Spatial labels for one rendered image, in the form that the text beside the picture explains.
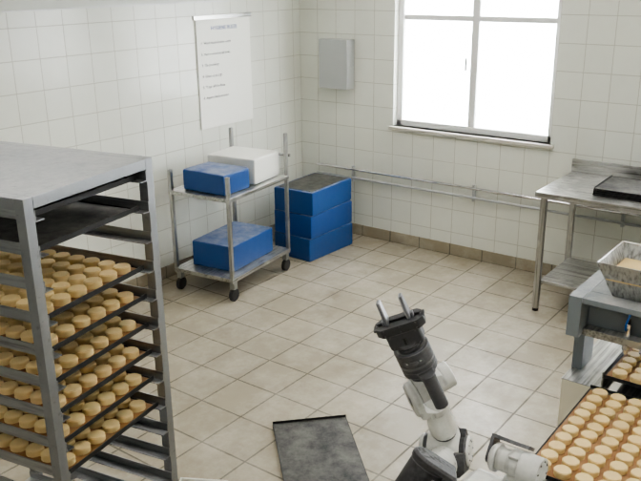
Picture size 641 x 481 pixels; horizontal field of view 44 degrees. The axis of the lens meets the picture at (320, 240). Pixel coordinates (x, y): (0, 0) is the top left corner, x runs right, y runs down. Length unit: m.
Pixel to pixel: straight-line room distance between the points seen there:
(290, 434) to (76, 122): 2.67
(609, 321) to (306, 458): 1.71
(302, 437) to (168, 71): 3.13
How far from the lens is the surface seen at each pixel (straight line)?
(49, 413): 2.14
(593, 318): 3.11
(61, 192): 2.01
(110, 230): 2.39
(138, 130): 6.00
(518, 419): 4.49
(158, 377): 2.49
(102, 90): 5.77
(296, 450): 4.11
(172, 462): 2.64
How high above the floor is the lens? 2.30
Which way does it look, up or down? 19 degrees down
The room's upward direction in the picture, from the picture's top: 1 degrees counter-clockwise
